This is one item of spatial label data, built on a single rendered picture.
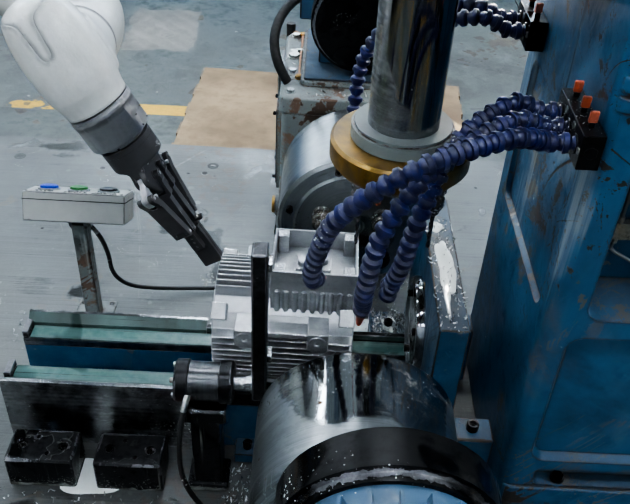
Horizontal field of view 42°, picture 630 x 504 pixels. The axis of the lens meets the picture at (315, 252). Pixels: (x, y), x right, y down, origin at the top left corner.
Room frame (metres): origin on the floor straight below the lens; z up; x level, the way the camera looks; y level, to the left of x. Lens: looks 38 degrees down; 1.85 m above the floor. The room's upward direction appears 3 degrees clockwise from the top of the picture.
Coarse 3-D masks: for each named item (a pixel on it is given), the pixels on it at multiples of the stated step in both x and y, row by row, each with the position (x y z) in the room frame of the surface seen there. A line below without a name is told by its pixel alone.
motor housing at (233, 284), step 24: (240, 264) 0.91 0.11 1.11; (216, 288) 0.87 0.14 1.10; (240, 288) 0.87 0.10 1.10; (288, 312) 0.85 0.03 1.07; (216, 336) 0.82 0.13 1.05; (288, 336) 0.82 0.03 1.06; (336, 336) 0.83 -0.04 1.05; (216, 360) 0.82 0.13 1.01; (240, 360) 0.81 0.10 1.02; (288, 360) 0.82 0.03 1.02
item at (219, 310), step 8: (224, 248) 0.97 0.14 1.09; (216, 304) 0.84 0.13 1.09; (224, 304) 0.84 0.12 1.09; (216, 312) 0.83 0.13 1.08; (224, 312) 0.84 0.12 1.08; (344, 312) 0.84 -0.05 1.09; (352, 312) 0.84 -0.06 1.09; (224, 320) 0.84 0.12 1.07; (344, 320) 0.83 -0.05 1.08; (352, 320) 0.83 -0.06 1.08; (352, 328) 0.83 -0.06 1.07
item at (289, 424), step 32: (288, 384) 0.66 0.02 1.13; (320, 384) 0.64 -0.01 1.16; (352, 384) 0.64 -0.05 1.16; (384, 384) 0.64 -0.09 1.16; (416, 384) 0.66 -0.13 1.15; (288, 416) 0.61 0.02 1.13; (320, 416) 0.60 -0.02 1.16; (352, 416) 0.59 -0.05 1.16; (384, 416) 0.60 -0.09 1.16; (416, 416) 0.61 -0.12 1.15; (448, 416) 0.65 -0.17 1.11; (256, 448) 0.61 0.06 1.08; (288, 448) 0.57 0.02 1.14; (256, 480) 0.56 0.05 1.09
